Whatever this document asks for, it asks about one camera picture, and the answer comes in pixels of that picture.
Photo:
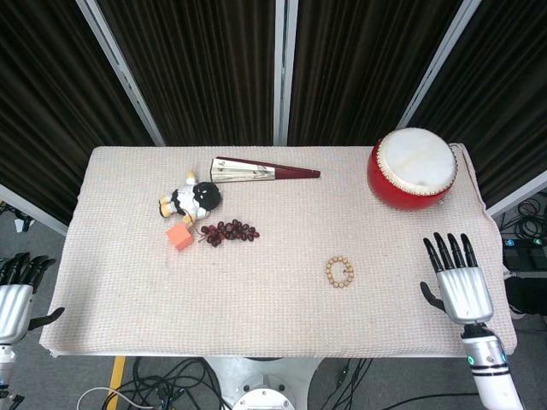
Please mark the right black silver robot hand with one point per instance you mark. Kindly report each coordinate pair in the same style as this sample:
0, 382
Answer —
466, 294

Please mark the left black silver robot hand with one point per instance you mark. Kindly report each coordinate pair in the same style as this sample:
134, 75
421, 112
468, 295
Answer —
13, 312

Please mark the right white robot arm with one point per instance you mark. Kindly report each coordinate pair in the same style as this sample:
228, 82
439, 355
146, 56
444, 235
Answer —
491, 367

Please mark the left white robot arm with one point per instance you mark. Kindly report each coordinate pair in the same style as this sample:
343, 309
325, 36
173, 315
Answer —
5, 363

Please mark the black equipment box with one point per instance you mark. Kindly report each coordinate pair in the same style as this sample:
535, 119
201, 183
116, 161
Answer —
527, 294

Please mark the red drum with white skin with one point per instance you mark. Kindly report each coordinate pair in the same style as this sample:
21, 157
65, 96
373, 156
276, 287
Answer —
410, 162

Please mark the orange cube block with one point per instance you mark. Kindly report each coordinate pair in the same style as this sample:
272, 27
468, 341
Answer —
178, 237

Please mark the dark ribbed partition panel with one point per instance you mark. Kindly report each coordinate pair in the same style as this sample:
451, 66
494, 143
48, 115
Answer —
51, 107
513, 85
201, 72
359, 72

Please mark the beige waffle weave tablecloth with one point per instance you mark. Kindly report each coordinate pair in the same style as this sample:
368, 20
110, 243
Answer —
256, 299

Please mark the plush doll black head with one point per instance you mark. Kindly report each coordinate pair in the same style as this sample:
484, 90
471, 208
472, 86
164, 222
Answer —
205, 196

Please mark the dark red grape bunch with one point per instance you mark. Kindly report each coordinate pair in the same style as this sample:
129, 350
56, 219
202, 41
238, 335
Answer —
231, 230

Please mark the aluminium partition frame post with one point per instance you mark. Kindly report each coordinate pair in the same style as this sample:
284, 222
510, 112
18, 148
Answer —
285, 72
119, 72
34, 209
517, 194
440, 64

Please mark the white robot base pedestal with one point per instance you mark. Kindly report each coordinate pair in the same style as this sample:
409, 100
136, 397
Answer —
265, 384

